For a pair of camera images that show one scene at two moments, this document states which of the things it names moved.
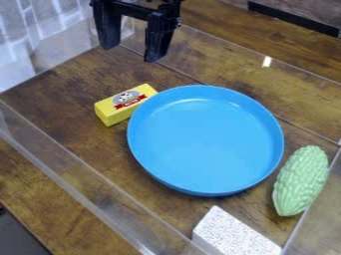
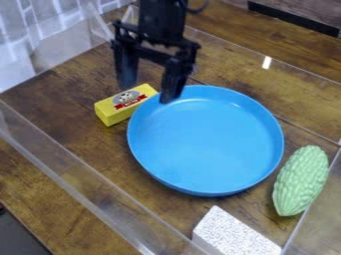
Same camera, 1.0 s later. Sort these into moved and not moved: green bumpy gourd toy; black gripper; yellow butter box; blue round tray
Moved: black gripper
Not moved: yellow butter box; blue round tray; green bumpy gourd toy
